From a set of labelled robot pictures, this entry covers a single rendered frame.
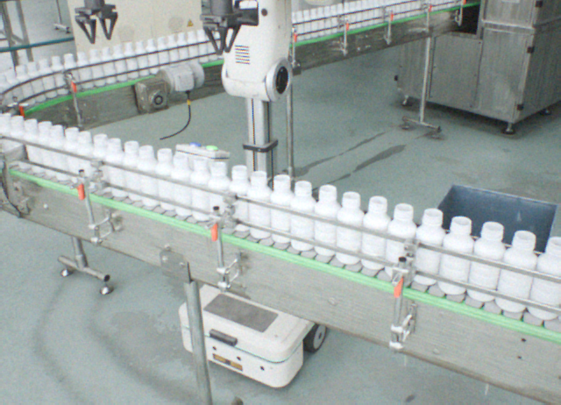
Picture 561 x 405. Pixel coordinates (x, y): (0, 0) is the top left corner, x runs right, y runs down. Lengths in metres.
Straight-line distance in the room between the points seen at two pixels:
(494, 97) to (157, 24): 3.08
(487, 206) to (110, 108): 1.79
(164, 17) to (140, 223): 4.07
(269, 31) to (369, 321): 1.01
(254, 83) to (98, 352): 1.40
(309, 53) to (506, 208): 2.03
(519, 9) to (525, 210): 3.08
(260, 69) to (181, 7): 3.73
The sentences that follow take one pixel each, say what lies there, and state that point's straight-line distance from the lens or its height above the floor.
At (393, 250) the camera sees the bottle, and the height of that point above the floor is 1.07.
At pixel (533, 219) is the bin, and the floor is 0.89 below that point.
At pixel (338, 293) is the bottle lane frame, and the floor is 0.93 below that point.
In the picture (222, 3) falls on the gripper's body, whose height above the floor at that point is 1.53.
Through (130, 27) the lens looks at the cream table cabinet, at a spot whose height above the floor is 0.80.
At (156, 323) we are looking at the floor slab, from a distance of 2.72.
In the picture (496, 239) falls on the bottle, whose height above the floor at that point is 1.15.
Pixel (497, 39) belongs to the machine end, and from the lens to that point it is 4.83.
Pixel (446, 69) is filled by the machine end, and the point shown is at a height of 0.44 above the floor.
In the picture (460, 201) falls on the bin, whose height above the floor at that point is 0.89.
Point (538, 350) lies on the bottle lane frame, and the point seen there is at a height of 0.95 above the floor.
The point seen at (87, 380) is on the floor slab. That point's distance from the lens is 2.54.
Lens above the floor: 1.73
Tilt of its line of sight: 28 degrees down
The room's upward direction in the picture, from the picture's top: 2 degrees counter-clockwise
